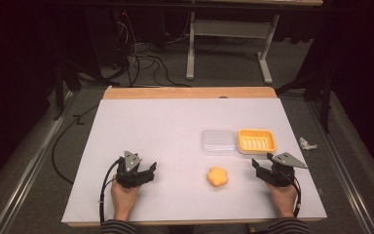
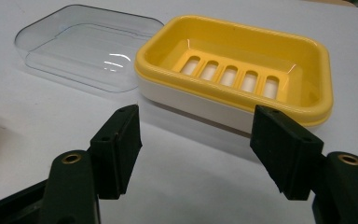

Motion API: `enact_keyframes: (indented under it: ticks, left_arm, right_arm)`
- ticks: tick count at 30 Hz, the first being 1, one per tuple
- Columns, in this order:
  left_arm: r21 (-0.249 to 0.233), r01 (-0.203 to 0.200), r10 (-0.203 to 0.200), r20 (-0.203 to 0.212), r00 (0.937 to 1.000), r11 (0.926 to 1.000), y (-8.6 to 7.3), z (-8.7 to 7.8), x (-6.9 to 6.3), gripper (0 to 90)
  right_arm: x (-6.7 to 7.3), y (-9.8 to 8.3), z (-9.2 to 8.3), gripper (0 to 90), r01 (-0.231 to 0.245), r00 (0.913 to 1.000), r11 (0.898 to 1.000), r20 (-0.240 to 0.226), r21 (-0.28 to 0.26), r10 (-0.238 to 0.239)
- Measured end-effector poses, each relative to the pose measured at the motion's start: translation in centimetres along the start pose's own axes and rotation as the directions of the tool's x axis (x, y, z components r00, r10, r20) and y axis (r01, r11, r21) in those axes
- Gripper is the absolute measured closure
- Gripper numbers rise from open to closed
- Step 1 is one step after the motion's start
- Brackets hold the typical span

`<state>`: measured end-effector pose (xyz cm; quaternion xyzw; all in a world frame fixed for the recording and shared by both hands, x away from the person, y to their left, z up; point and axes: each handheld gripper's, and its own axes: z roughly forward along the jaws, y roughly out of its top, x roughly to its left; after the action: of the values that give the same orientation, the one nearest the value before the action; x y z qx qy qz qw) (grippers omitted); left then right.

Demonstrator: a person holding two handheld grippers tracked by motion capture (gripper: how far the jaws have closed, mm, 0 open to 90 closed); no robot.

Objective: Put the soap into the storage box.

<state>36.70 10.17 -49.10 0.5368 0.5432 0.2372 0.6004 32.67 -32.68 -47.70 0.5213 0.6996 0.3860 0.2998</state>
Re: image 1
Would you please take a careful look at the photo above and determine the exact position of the crumpled white paper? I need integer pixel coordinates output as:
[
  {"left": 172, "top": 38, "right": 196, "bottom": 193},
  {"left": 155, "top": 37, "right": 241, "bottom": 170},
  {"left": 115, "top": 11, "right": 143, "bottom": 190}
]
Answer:
[{"left": 298, "top": 136, "right": 318, "bottom": 151}]

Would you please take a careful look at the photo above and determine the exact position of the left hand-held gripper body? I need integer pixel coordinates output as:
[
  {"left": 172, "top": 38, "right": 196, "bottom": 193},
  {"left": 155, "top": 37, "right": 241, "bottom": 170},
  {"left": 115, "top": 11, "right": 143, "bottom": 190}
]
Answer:
[{"left": 116, "top": 150, "right": 150, "bottom": 189}]

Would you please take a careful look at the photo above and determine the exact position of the orange flower-shaped soap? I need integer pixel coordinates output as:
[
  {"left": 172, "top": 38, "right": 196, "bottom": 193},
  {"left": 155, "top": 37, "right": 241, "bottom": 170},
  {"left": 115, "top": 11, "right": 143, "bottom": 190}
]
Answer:
[{"left": 206, "top": 166, "right": 229, "bottom": 188}]

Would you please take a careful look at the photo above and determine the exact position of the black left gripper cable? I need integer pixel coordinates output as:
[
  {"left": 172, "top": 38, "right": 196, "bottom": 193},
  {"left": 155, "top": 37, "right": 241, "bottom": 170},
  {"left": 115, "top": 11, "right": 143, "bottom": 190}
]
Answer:
[{"left": 98, "top": 157, "right": 125, "bottom": 225}]

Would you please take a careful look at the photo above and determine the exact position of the tangle of black floor cables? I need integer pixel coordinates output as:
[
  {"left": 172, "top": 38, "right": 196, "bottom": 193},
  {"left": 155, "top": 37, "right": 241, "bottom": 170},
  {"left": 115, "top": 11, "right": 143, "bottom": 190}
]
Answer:
[{"left": 111, "top": 11, "right": 193, "bottom": 88}]

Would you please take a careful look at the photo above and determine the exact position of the white metal desk frame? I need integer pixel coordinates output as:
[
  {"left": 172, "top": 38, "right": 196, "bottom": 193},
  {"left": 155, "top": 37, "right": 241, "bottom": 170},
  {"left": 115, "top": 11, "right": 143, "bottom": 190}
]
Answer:
[{"left": 185, "top": 11, "right": 281, "bottom": 86}]

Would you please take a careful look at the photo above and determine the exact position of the person's left hand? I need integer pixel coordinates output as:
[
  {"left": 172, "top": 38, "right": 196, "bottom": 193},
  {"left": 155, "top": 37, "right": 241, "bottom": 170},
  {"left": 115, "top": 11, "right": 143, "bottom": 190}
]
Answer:
[{"left": 110, "top": 176, "right": 141, "bottom": 222}]

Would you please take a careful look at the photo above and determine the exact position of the white table sheet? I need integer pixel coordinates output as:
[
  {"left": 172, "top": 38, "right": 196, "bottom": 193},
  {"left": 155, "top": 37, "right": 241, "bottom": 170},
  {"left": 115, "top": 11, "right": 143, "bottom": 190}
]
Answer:
[{"left": 60, "top": 97, "right": 328, "bottom": 225}]

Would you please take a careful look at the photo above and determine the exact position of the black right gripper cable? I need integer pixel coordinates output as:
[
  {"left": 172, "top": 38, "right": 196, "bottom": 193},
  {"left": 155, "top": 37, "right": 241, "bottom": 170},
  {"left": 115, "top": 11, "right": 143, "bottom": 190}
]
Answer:
[{"left": 285, "top": 175, "right": 303, "bottom": 218}]

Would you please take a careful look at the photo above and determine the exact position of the yellow soap dish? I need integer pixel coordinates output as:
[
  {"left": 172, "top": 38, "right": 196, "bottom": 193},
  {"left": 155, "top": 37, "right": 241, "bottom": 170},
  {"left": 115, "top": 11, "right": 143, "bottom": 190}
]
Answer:
[{"left": 237, "top": 128, "right": 278, "bottom": 156}]

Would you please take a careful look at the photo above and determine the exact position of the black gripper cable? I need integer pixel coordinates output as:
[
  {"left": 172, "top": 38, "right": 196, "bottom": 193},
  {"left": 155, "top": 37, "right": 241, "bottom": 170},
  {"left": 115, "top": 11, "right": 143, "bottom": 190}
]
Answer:
[
  {"left": 285, "top": 175, "right": 303, "bottom": 218},
  {"left": 98, "top": 157, "right": 125, "bottom": 225}
]

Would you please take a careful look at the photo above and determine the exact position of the person's right hand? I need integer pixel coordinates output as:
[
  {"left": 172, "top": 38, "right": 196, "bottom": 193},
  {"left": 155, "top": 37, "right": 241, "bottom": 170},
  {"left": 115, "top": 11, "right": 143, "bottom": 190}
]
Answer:
[{"left": 265, "top": 180, "right": 299, "bottom": 218}]

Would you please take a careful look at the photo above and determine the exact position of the black metal stand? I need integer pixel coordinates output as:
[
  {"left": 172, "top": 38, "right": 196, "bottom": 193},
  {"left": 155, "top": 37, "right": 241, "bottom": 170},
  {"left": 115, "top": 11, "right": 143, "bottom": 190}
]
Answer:
[
  {"left": 275, "top": 69, "right": 335, "bottom": 135},
  {"left": 52, "top": 59, "right": 111, "bottom": 121}
]

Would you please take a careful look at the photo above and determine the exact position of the clear plastic lid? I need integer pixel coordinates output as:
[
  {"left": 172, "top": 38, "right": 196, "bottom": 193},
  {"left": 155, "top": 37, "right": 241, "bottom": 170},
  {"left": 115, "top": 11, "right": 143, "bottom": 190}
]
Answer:
[{"left": 201, "top": 129, "right": 238, "bottom": 157}]

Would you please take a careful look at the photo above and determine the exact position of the black floor cable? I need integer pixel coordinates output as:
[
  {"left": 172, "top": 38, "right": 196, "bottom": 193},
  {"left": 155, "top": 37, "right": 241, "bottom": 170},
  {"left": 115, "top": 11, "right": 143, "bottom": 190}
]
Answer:
[{"left": 51, "top": 103, "right": 100, "bottom": 185}]

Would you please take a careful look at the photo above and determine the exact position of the silver floor rail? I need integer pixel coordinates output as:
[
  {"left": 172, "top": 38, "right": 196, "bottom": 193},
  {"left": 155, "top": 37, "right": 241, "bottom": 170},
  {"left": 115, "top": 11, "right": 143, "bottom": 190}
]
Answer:
[
  {"left": 0, "top": 91, "right": 76, "bottom": 234},
  {"left": 307, "top": 100, "right": 374, "bottom": 234}
]

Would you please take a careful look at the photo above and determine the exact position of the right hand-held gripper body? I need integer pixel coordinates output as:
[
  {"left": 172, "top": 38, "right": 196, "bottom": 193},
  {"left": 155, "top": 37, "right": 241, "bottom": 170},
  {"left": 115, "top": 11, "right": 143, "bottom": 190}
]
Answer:
[{"left": 266, "top": 151, "right": 309, "bottom": 188}]

